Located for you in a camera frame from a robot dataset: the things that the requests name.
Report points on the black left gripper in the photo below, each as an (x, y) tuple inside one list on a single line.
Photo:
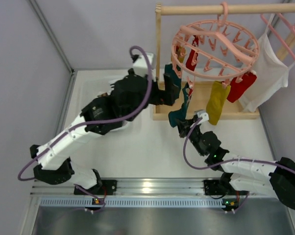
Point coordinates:
[(167, 90)]

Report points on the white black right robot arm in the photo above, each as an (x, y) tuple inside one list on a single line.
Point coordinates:
[(275, 179)]

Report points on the red sock inside ring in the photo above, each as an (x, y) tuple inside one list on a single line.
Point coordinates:
[(192, 59)]

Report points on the dark green sock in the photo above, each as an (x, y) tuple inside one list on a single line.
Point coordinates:
[(168, 70), (182, 112)]

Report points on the wooden clothes rack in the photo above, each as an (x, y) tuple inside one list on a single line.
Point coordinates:
[(203, 87)]

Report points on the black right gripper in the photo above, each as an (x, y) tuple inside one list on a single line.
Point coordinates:
[(184, 126)]

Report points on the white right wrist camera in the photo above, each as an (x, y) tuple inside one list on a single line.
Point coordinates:
[(202, 114)]

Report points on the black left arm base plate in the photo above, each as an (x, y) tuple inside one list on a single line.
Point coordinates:
[(107, 187)]

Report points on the pink round clip hanger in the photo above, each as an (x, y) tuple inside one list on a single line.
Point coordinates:
[(226, 50)]

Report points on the red sock front right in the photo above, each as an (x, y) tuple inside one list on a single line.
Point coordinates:
[(238, 89)]

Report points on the mustard yellow sock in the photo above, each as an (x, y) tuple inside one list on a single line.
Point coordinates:
[(218, 96)]

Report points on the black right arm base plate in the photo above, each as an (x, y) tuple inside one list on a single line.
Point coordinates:
[(216, 187)]

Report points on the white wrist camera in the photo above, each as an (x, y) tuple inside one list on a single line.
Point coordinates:
[(202, 114), (139, 65)]

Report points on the pink clothes hanger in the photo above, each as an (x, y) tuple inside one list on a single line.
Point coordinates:
[(287, 43)]

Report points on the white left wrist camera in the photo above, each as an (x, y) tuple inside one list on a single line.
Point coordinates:
[(139, 65)]

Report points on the white slotted cable duct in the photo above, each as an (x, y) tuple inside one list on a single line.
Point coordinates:
[(136, 202)]

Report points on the aluminium mounting rail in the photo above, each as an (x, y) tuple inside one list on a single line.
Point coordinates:
[(133, 186)]

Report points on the yellow bear pattern sock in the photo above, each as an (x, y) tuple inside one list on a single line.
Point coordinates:
[(180, 51)]

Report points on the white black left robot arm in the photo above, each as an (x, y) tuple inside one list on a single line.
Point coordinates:
[(54, 164)]

